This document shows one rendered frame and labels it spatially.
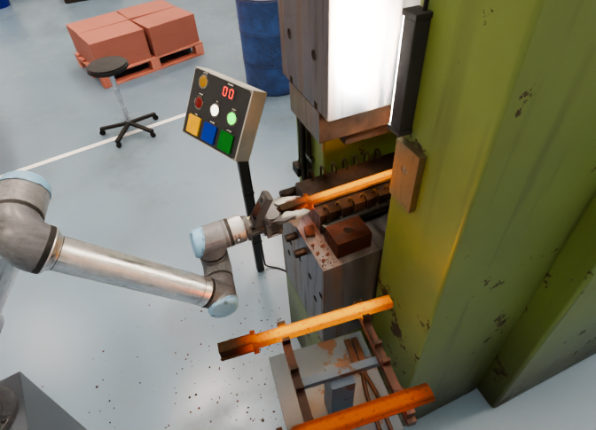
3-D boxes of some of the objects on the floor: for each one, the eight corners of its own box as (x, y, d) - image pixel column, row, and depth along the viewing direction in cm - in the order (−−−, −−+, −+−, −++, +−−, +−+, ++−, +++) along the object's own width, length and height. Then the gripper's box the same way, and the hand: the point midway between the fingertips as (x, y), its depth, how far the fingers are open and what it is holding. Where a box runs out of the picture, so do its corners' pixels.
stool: (153, 109, 380) (132, 44, 339) (167, 134, 349) (145, 66, 307) (97, 125, 364) (67, 59, 323) (105, 152, 333) (74, 83, 291)
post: (258, 272, 238) (228, 107, 164) (255, 268, 241) (225, 103, 166) (264, 270, 239) (238, 105, 165) (262, 265, 242) (235, 101, 167)
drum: (282, 65, 436) (276, -25, 377) (316, 84, 402) (314, -12, 342) (236, 82, 413) (221, -12, 354) (266, 104, 379) (255, 4, 319)
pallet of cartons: (98, 91, 411) (79, 48, 381) (76, 61, 466) (59, 21, 436) (209, 57, 459) (200, 16, 429) (178, 34, 514) (169, -4, 484)
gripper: (240, 224, 137) (298, 205, 143) (253, 251, 129) (313, 230, 134) (236, 206, 131) (296, 186, 137) (249, 232, 123) (313, 211, 128)
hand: (301, 203), depth 133 cm, fingers open, 6 cm apart
